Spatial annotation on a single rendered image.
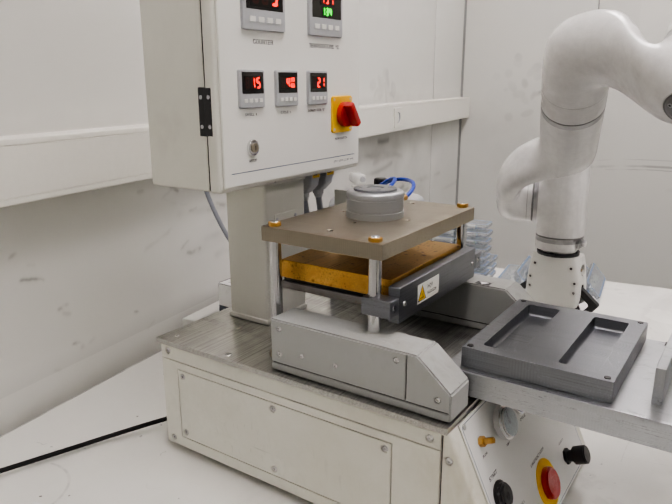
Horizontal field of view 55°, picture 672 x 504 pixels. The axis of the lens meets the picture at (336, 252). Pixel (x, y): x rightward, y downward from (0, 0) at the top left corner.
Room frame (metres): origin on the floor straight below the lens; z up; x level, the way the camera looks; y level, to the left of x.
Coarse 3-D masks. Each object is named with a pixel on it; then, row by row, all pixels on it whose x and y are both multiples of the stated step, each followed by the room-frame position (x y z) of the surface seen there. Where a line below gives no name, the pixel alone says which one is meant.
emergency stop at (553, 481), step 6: (546, 468) 0.72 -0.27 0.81; (552, 468) 0.72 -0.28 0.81; (546, 474) 0.71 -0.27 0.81; (552, 474) 0.72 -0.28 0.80; (546, 480) 0.71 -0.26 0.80; (552, 480) 0.71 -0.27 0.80; (558, 480) 0.72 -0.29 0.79; (546, 486) 0.70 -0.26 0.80; (552, 486) 0.71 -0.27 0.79; (558, 486) 0.72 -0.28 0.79; (546, 492) 0.70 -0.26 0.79; (552, 492) 0.70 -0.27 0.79; (558, 492) 0.71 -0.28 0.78; (552, 498) 0.70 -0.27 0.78
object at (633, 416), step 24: (456, 360) 0.70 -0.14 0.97; (648, 360) 0.70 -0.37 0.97; (480, 384) 0.66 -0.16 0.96; (504, 384) 0.64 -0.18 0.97; (528, 384) 0.64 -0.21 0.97; (624, 384) 0.64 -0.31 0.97; (648, 384) 0.64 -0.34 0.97; (528, 408) 0.63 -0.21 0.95; (552, 408) 0.61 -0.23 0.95; (576, 408) 0.60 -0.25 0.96; (600, 408) 0.59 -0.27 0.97; (624, 408) 0.58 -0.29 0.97; (648, 408) 0.58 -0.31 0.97; (600, 432) 0.59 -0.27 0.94; (624, 432) 0.57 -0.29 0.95; (648, 432) 0.56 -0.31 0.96
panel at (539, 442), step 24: (480, 408) 0.68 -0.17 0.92; (480, 432) 0.66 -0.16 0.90; (528, 432) 0.74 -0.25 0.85; (552, 432) 0.78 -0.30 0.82; (576, 432) 0.84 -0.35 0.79; (480, 456) 0.64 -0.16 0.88; (504, 456) 0.67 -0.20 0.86; (528, 456) 0.71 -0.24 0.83; (552, 456) 0.76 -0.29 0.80; (480, 480) 0.62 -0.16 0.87; (504, 480) 0.65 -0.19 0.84; (528, 480) 0.69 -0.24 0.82
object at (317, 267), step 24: (288, 264) 0.82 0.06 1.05; (312, 264) 0.80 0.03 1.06; (336, 264) 0.80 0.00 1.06; (360, 264) 0.80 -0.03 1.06; (384, 264) 0.80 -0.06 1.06; (408, 264) 0.80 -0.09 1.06; (288, 288) 0.82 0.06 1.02; (312, 288) 0.80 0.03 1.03; (336, 288) 0.78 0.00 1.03; (360, 288) 0.76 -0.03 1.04; (384, 288) 0.74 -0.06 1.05
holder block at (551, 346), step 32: (512, 320) 0.77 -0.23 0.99; (544, 320) 0.80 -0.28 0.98; (576, 320) 0.76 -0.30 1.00; (608, 320) 0.77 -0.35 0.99; (480, 352) 0.67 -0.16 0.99; (512, 352) 0.67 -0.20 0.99; (544, 352) 0.67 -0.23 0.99; (576, 352) 0.70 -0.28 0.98; (608, 352) 0.70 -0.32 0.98; (544, 384) 0.63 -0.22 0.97; (576, 384) 0.61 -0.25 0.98; (608, 384) 0.59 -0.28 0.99
